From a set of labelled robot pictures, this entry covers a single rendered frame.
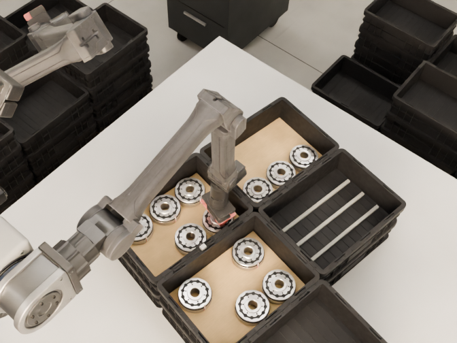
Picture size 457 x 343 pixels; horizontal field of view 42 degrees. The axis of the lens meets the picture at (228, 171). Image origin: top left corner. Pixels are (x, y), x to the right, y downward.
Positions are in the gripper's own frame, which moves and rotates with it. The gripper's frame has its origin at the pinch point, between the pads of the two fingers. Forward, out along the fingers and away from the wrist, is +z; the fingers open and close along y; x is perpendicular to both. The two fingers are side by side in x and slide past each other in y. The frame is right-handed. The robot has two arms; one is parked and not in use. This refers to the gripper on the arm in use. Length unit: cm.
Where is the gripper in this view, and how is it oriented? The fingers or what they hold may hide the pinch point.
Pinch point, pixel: (217, 217)
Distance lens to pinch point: 193.7
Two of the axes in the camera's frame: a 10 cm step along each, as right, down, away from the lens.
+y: -5.8, -6.8, 4.5
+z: -0.7, 5.8, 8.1
